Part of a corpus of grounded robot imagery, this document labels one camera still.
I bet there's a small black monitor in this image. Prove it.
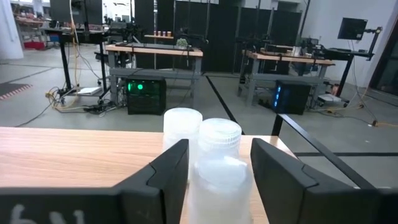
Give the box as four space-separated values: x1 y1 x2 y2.
337 17 369 40

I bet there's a black room partition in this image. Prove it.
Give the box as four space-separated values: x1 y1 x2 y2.
133 0 304 75

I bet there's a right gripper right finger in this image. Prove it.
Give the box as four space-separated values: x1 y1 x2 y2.
251 138 377 224

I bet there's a dark glass door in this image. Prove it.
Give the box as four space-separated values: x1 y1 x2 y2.
368 12 398 97

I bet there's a black office desk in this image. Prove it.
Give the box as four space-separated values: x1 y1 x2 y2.
323 48 374 97

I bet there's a white pillar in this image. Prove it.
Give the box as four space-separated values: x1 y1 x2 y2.
0 0 24 60

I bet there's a distant wooden work table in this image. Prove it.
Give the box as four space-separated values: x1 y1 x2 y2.
238 49 336 106
104 42 205 110

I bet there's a red storage bin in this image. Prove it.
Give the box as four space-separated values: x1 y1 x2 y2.
23 40 47 50

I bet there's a striped-edge floor mat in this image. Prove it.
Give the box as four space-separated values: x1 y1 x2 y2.
0 82 33 101

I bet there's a yellow hanging cable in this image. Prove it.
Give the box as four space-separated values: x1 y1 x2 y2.
46 0 83 111

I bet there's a black standing desk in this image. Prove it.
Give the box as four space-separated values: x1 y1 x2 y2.
42 26 108 97

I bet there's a large black monitor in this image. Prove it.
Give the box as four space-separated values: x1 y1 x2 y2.
49 0 103 26

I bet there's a small distant wooden shelf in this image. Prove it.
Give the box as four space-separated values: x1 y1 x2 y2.
144 34 175 40

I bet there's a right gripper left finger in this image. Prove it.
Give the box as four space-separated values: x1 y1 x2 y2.
116 139 190 224

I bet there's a small white bottle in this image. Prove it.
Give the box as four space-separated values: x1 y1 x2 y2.
162 107 203 156

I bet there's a clear plastic pill bottle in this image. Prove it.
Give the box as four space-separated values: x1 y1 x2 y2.
186 117 254 224

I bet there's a computer tower with blue lights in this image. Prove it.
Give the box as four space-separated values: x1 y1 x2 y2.
272 80 312 115

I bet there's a computer tower with green lights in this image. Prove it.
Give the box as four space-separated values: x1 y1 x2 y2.
126 77 167 116

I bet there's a wooden shelf with black legs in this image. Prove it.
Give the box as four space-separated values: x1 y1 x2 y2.
0 113 379 224

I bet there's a flat white box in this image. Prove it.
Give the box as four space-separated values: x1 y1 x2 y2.
76 86 103 96

